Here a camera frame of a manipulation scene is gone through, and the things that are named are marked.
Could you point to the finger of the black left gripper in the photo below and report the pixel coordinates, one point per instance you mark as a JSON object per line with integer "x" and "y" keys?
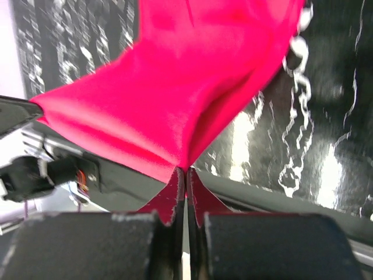
{"x": 16, "y": 113}

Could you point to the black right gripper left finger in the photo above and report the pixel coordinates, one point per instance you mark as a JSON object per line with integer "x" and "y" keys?
{"x": 145, "y": 244}

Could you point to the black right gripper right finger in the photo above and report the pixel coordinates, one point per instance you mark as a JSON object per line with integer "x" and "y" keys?
{"x": 265, "y": 245}

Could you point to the red t-shirt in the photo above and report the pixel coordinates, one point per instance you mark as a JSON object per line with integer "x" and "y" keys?
{"x": 196, "y": 65}

